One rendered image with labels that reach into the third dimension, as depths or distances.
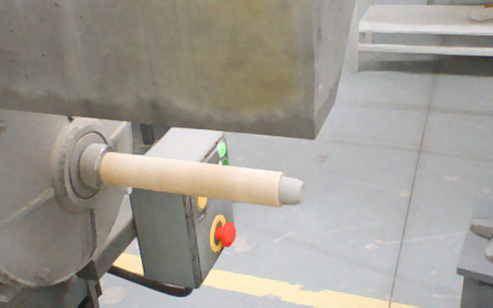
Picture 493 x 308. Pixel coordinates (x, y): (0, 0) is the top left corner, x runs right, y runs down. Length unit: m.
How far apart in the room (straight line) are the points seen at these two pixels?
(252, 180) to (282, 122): 0.21
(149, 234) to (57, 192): 0.34
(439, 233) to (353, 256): 0.40
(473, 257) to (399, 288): 0.98
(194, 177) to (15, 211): 0.16
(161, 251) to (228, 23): 0.64
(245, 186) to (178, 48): 0.23
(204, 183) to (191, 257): 0.37
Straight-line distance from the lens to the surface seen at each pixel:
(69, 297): 1.00
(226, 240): 0.93
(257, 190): 0.52
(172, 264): 0.92
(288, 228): 2.62
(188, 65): 0.32
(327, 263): 2.43
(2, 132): 0.54
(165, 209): 0.86
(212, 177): 0.53
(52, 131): 0.58
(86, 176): 0.59
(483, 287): 1.38
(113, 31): 0.34
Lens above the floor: 1.53
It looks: 29 degrees down
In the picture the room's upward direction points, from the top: 4 degrees counter-clockwise
